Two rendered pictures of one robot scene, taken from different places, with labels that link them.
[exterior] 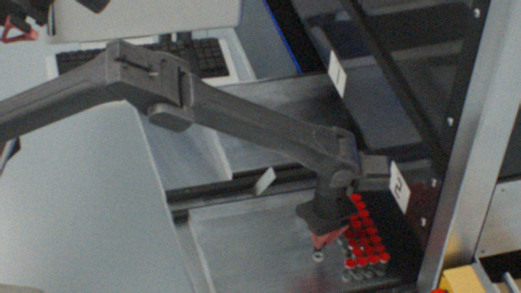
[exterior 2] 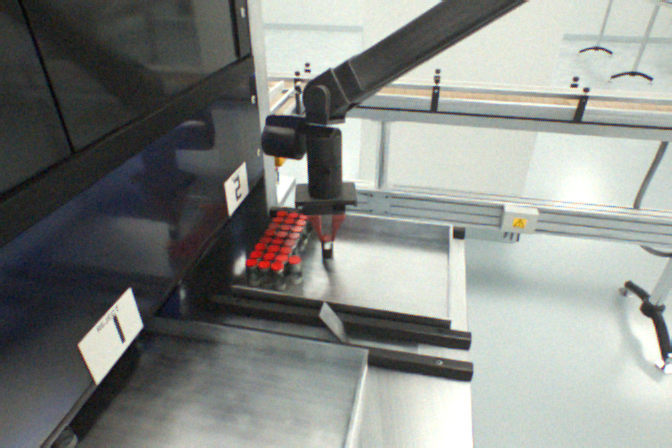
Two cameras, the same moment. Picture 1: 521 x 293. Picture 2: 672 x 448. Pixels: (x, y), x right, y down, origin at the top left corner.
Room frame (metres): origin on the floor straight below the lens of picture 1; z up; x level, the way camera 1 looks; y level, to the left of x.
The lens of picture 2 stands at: (1.89, 0.24, 1.37)
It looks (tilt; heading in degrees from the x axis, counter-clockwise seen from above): 33 degrees down; 213
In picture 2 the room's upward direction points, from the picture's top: straight up
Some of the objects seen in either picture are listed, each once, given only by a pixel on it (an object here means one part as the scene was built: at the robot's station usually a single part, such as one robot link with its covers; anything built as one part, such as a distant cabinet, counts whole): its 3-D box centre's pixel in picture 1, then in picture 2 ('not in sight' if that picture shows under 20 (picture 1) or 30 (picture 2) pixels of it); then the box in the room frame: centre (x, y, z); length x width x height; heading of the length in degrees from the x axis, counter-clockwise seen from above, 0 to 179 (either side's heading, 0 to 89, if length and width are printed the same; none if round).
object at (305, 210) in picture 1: (328, 201); (325, 181); (1.35, -0.13, 1.04); 0.10 x 0.07 x 0.07; 125
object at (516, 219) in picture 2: not in sight; (518, 219); (0.35, 0.06, 0.50); 0.12 x 0.05 x 0.09; 111
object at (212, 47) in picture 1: (142, 63); not in sight; (1.96, 0.31, 0.82); 0.40 x 0.14 x 0.02; 108
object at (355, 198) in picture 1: (368, 233); (268, 246); (1.40, -0.22, 0.90); 0.18 x 0.02 x 0.05; 20
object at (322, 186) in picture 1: (336, 177); (320, 146); (1.35, -0.13, 1.10); 0.07 x 0.06 x 0.07; 101
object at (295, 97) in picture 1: (291, 124); (209, 419); (1.71, -0.05, 0.90); 0.34 x 0.26 x 0.04; 111
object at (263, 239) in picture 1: (291, 250); (352, 260); (1.35, -0.07, 0.90); 0.34 x 0.26 x 0.04; 110
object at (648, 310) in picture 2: not in sight; (648, 315); (0.07, 0.62, 0.07); 0.50 x 0.08 x 0.14; 21
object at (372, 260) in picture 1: (356, 235); (280, 247); (1.39, -0.19, 0.90); 0.18 x 0.02 x 0.05; 20
